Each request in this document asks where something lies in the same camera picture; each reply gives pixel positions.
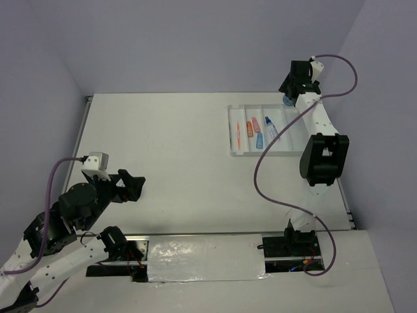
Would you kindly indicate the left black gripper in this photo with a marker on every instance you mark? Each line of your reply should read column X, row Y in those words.
column 133, row 190

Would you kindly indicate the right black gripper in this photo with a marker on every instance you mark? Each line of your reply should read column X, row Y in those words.
column 285, row 85

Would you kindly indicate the small blue jar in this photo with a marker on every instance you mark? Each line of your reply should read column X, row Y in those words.
column 287, row 101

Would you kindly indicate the clear spray bottle blue cap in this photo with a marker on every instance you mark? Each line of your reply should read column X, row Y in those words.
column 272, row 131

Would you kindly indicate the pink translucent cap case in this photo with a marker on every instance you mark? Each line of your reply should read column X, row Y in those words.
column 255, row 125

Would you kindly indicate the orange translucent cap case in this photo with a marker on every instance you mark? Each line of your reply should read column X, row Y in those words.
column 249, row 128

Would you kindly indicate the blue translucent cap case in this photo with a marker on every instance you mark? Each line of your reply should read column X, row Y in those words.
column 259, row 141

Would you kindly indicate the orange highlighter pen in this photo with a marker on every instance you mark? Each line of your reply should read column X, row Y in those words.
column 238, row 136

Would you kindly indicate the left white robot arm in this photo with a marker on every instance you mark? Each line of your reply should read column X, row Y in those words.
column 32, row 268

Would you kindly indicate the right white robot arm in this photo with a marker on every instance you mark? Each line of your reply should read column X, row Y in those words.
column 211, row 163

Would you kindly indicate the white divided organizer tray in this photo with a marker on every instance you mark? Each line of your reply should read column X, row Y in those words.
column 290, row 144

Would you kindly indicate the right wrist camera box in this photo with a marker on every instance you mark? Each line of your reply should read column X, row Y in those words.
column 316, row 68

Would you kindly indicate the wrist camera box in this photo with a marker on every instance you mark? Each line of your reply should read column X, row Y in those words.
column 96, row 165
column 316, row 68

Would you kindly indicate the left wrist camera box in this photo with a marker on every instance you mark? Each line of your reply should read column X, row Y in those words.
column 96, row 165

